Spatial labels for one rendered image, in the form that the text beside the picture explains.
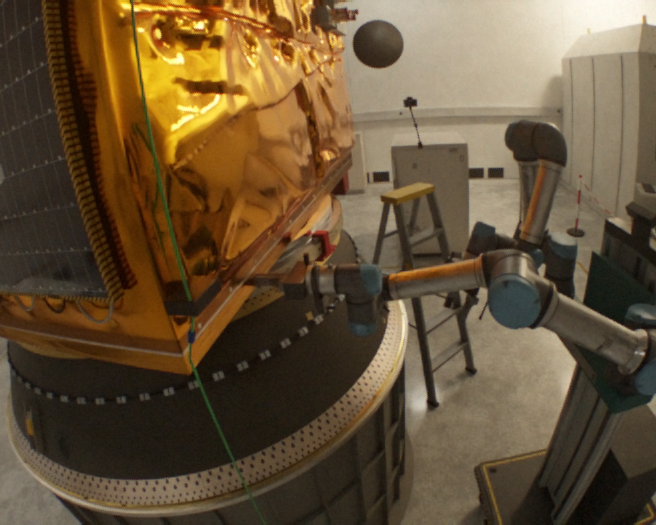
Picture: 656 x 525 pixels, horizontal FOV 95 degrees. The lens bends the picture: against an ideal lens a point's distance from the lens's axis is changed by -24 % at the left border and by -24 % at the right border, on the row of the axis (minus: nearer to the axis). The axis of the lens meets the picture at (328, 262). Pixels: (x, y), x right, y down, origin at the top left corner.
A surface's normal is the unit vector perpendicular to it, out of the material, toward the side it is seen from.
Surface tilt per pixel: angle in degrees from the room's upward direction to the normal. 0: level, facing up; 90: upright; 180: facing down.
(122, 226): 89
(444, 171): 90
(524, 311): 87
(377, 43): 90
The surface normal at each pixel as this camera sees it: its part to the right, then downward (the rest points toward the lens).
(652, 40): -0.23, -0.17
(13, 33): -0.22, 0.43
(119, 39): 0.80, 0.18
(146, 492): 0.02, -0.39
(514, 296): -0.54, 0.36
